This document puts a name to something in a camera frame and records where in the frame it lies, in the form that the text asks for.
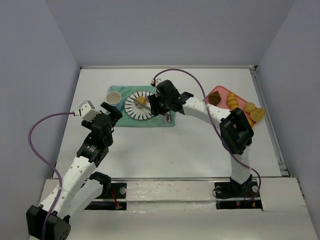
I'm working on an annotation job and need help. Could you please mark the small round bun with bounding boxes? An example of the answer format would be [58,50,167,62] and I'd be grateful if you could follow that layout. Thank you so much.
[136,96,147,105]

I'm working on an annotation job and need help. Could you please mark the brown chocolate croissant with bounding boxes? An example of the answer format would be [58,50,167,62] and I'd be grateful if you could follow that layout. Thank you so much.
[207,90,221,106]

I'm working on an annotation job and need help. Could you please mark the metal tongs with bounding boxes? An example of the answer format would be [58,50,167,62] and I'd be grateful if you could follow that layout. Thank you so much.
[133,99,151,111]

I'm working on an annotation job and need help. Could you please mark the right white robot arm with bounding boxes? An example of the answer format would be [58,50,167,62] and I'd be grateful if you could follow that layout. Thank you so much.
[148,80,254,185]

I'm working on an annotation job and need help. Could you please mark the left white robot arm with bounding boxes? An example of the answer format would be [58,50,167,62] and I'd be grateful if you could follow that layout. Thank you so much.
[26,100,123,240]

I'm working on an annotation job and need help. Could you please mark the golden bread loaf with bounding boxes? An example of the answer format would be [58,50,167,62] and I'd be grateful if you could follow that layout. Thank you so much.
[226,92,240,110]

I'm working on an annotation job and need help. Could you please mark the green cloth placemat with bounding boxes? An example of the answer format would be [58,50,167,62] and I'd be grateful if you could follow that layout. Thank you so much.
[108,85,176,128]

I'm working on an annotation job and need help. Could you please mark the beige paper cup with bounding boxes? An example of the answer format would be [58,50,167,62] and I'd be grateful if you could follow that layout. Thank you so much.
[105,91,122,106]

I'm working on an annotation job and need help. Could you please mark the white blue striped plate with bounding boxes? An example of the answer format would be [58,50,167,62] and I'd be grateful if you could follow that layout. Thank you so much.
[124,90,154,121]

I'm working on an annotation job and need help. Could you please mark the pink tray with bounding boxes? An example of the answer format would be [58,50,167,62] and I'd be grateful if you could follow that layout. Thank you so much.
[206,85,262,118]

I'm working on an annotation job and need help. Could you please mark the round bun on tray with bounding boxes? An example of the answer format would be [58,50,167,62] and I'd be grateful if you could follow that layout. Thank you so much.
[243,102,257,114]

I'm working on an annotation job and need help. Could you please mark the glazed donut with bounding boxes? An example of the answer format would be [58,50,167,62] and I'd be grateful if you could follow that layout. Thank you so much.
[247,117,255,128]

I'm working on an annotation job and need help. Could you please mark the sliced baguette piece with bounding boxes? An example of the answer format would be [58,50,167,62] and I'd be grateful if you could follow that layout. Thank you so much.
[250,108,265,122]

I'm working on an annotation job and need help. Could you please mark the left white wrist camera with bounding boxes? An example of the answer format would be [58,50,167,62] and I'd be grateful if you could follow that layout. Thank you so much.
[79,100,101,122]

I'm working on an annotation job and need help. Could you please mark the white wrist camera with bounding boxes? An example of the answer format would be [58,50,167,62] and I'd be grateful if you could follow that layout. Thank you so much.
[150,78,157,87]
[79,100,101,122]

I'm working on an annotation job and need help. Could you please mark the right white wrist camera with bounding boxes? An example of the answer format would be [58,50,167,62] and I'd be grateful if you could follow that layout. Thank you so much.
[150,78,157,87]

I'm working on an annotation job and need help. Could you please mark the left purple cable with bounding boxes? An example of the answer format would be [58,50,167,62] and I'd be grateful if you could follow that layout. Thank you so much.
[28,111,79,240]

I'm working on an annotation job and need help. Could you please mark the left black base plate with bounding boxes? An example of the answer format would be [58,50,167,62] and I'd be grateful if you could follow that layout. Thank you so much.
[85,182,127,211]

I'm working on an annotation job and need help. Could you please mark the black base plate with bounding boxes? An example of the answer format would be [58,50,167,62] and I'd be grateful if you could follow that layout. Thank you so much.
[212,181,263,210]
[85,182,127,211]

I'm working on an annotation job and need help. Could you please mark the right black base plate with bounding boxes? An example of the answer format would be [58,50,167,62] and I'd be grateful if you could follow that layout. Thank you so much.
[212,181,263,210]

